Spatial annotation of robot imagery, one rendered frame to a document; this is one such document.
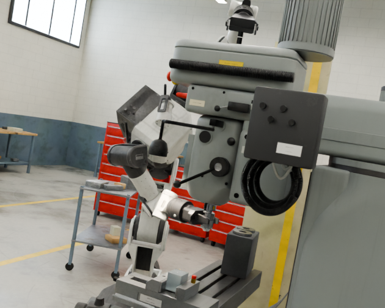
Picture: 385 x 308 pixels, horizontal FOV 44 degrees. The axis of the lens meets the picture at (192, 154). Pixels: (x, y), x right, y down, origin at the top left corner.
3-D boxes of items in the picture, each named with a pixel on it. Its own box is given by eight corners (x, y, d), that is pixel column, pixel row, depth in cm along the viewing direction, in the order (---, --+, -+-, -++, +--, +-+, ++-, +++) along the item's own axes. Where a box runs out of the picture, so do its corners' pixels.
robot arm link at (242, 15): (255, 40, 190) (255, 30, 200) (260, 16, 185) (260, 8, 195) (223, 35, 191) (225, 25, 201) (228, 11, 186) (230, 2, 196)
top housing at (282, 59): (162, 79, 175) (170, 36, 175) (190, 89, 200) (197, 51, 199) (288, 96, 157) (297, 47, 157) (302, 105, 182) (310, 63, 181)
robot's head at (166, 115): (154, 129, 210) (154, 118, 202) (159, 110, 214) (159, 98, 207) (170, 131, 209) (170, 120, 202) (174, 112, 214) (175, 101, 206)
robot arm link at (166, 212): (178, 195, 189) (158, 189, 197) (166, 220, 187) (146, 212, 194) (193, 205, 197) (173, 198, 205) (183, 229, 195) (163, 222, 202)
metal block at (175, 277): (165, 289, 162) (167, 272, 162) (172, 285, 168) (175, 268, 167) (178, 293, 160) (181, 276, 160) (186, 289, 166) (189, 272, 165)
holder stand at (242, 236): (219, 273, 219) (227, 230, 218) (229, 262, 240) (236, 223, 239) (245, 279, 215) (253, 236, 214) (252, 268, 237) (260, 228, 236)
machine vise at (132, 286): (110, 299, 166) (115, 268, 165) (132, 288, 179) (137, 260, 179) (201, 331, 152) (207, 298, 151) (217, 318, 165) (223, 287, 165)
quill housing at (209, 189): (178, 198, 175) (193, 112, 173) (198, 195, 194) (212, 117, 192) (227, 209, 168) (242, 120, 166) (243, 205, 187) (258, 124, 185)
